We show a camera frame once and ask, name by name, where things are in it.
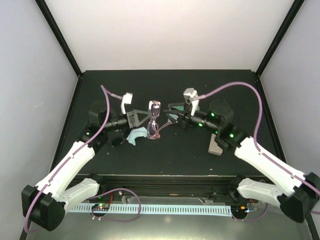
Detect left green circuit board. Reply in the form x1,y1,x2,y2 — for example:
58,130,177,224
91,203,110,212

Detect right black frame post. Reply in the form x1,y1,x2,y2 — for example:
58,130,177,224
255,0,305,78

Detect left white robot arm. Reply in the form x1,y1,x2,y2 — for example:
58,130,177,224
21,100,151,231

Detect grey fuzzy glasses case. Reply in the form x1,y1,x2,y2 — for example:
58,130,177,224
208,134,223,156

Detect pink framed sunglasses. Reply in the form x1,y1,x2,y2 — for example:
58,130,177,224
147,100,173,140

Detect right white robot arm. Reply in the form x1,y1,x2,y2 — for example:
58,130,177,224
165,99,320,223

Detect right small circuit board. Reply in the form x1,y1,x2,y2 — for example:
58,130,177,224
231,205,253,214

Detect left black frame post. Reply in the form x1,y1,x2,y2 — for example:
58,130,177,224
35,0,83,78

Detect white slotted cable duct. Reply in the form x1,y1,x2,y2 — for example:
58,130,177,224
70,203,232,217

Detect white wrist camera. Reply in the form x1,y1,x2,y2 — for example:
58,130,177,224
183,87,200,116
120,92,133,114

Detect blue fuzzy glasses case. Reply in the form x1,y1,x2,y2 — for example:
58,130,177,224
172,105,185,111

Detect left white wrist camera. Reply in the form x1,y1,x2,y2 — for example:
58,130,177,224
120,92,133,114

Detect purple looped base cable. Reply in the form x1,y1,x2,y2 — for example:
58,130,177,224
90,187,143,223

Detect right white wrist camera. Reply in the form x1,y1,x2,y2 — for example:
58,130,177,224
183,87,200,116

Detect black frame post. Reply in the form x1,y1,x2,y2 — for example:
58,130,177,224
255,0,305,78
35,0,83,78

